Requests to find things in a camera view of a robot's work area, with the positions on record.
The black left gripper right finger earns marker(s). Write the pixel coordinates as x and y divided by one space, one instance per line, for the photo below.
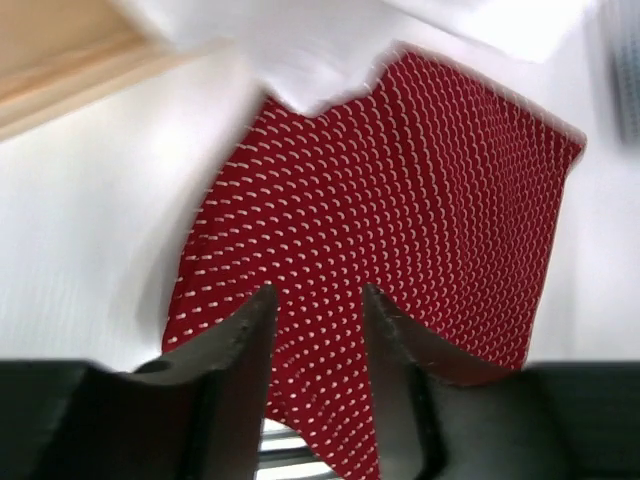
442 413

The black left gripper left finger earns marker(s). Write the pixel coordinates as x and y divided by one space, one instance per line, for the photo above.
193 413

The red polka dot skirt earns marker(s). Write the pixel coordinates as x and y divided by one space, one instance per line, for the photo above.
439 186

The white hanging dress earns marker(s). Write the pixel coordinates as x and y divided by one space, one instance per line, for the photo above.
312 54

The wooden clothes rack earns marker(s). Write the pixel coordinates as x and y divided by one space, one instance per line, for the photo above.
57 56

